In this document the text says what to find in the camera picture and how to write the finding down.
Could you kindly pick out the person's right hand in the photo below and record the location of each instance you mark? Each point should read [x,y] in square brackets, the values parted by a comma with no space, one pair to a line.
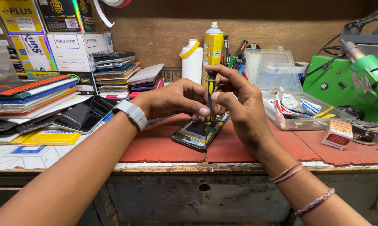
[247,113]

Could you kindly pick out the yellow spray can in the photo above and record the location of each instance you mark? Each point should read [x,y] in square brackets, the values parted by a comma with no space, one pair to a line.
[212,47]

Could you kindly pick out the opened smartphone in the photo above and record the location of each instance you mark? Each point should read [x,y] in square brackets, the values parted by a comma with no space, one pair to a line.
[197,133]

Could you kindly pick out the yellow flat packet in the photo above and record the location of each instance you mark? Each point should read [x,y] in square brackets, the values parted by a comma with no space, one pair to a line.
[52,137]

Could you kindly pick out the bunch of upright hand tools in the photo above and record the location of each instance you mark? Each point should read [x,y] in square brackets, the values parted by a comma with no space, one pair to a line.
[236,58]

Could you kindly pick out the red rubber mat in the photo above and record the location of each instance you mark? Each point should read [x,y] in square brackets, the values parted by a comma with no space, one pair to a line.
[236,150]
[358,153]
[157,144]

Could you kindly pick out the white blue printed sheet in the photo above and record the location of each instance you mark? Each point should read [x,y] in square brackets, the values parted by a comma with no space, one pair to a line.
[35,157]

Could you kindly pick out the red white tape roll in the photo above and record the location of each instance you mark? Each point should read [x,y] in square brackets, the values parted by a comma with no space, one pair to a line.
[113,3]

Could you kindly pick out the yellow tweezers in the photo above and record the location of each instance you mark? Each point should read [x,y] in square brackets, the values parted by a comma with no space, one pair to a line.
[323,112]

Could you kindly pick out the white smartwatch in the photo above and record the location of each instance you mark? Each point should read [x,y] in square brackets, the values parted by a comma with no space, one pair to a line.
[134,113]

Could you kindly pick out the stack of printed cartons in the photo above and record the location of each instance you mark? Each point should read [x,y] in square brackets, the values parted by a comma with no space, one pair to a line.
[50,34]

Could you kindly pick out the green machine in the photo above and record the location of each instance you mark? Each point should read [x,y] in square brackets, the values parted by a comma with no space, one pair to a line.
[340,78]

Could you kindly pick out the grey metal clamp part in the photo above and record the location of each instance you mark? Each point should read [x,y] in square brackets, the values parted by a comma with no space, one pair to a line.
[365,131]

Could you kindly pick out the small black device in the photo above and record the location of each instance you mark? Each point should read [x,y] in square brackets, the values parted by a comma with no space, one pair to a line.
[351,111]

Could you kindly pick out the black phone with white frame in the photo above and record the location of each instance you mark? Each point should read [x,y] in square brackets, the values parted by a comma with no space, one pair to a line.
[83,114]

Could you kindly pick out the grey metal frame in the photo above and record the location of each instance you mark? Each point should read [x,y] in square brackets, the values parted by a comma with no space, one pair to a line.
[365,29]

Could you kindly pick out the clear plastic bag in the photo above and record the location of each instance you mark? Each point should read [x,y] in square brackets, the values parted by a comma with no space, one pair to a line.
[0,64]

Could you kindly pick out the person's left hand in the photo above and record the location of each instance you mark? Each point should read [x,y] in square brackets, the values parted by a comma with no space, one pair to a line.
[167,97]

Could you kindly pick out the white plastic bottle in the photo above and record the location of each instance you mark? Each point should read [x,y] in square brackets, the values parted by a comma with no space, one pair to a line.
[191,66]

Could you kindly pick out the clear plastic lidded box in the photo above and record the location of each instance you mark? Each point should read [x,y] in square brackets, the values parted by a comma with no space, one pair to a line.
[275,70]

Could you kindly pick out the blue white striped packet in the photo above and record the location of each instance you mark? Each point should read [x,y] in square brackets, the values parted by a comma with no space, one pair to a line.
[310,106]

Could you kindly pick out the small orange white carton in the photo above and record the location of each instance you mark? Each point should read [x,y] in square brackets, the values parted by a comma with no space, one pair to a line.
[337,135]

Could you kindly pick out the white glue tube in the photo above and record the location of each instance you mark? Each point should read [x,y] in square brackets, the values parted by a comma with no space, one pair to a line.
[289,99]

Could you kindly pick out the grey metal drawer front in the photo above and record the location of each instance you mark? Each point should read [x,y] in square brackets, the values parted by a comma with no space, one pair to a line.
[201,201]

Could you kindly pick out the pile of flat part packets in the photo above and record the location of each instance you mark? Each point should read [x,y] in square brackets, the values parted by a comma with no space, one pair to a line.
[28,100]

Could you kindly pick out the pile of phone parts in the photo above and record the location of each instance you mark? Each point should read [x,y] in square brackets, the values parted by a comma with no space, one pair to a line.
[123,75]

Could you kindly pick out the black yellow screwdriver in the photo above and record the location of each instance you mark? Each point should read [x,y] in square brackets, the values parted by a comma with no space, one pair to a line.
[211,84]

